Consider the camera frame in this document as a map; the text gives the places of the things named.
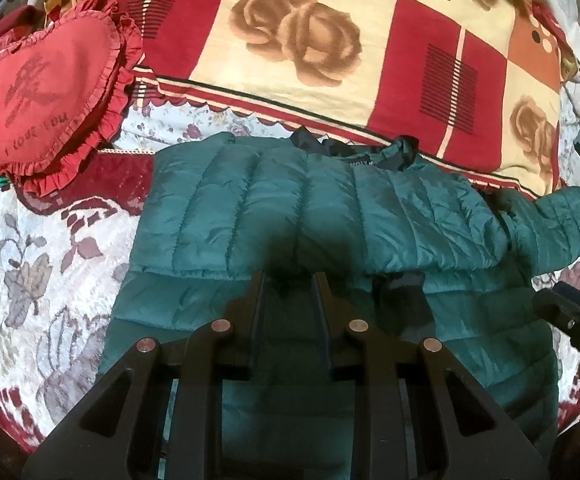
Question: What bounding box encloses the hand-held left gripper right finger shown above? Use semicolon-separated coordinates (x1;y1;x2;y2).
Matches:
313;271;551;480

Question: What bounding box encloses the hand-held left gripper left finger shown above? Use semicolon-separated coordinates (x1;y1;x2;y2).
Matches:
22;271;267;480

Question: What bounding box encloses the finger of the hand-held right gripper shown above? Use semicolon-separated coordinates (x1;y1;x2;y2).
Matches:
532;282;580;380

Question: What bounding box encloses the green puffer jacket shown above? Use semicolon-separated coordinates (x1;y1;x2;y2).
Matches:
97;131;580;480

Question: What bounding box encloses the cream and red floral bedspread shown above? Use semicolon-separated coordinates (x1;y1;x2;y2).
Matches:
0;95;580;457

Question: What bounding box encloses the rose print checkered blanket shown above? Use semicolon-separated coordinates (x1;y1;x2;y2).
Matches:
45;0;580;196

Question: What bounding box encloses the red heart-shaped ruffled pillow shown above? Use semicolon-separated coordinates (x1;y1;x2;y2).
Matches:
0;0;145;197

